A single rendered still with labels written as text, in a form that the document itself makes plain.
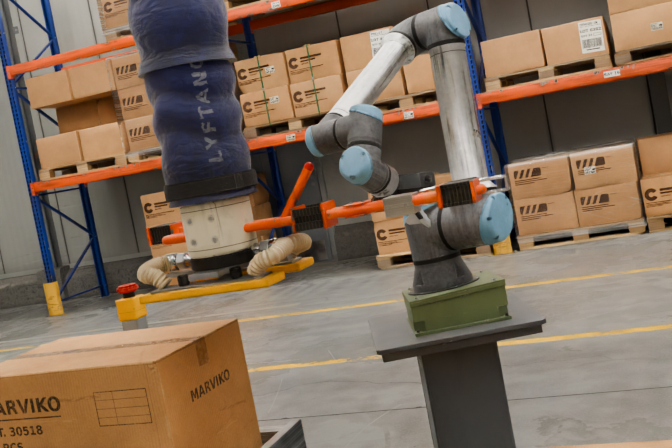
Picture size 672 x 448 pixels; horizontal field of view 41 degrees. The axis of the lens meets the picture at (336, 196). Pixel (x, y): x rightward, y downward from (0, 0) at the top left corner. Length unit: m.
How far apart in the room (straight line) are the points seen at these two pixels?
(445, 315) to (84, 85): 8.58
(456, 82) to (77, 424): 1.43
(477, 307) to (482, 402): 0.30
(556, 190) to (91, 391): 7.25
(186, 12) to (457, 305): 1.20
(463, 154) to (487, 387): 0.71
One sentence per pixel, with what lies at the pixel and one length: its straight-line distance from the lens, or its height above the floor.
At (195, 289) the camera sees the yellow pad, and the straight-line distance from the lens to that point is 2.12.
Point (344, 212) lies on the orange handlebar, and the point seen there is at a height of 1.20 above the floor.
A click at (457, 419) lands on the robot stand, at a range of 2.87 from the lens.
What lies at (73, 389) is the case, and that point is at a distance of 2.29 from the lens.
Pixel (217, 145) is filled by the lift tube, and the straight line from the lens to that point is 2.13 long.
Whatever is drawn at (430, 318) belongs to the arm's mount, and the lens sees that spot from 2.74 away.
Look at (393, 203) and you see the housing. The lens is 2.03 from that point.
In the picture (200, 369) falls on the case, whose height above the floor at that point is 0.88.
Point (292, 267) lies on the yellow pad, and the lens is 2.22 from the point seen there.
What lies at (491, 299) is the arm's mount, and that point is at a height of 0.82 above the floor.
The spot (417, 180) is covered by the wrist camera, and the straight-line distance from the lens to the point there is 2.48.
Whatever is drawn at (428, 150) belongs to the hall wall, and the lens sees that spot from 10.67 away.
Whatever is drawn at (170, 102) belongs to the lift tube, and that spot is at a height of 1.52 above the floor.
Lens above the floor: 1.35
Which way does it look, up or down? 3 degrees down
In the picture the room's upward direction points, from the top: 11 degrees counter-clockwise
